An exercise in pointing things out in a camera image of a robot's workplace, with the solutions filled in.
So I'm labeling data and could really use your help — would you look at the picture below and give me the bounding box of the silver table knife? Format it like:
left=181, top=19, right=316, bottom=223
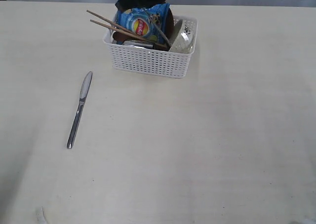
left=66, top=71, right=93, bottom=149

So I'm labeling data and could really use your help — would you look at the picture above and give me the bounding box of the black cable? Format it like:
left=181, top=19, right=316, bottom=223
left=145, top=8, right=172, bottom=46

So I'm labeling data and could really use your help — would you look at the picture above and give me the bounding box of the white speckled ceramic bowl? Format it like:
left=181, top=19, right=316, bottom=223
left=169, top=19, right=194, bottom=54

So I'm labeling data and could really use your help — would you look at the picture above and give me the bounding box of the white perforated plastic basket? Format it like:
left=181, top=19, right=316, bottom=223
left=103, top=15, right=198, bottom=79

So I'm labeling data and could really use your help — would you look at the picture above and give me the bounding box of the brown round plate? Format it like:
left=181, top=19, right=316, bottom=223
left=112, top=9, right=174, bottom=44

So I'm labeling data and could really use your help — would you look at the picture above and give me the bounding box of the blue chips bag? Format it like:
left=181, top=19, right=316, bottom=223
left=116, top=2, right=170, bottom=44

